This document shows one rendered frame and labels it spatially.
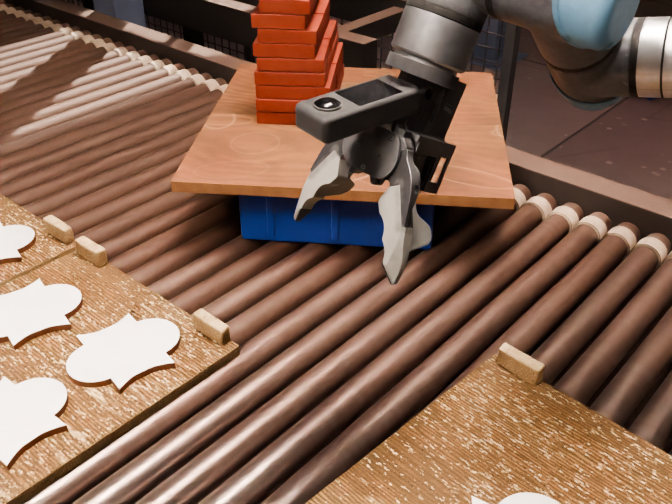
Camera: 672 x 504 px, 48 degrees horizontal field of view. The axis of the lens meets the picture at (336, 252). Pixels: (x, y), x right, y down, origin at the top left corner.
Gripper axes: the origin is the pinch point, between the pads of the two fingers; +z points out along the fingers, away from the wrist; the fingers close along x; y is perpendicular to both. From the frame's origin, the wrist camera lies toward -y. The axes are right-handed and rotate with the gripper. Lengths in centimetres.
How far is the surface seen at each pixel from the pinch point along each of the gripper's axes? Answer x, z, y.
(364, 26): 88, -24, 82
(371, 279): 18.3, 11.5, 31.1
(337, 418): -0.1, 21.1, 11.0
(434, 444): -11.6, 17.0, 13.7
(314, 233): 29.8, 9.5, 28.3
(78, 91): 115, 13, 29
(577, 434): -20.8, 11.0, 25.4
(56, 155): 87, 20, 14
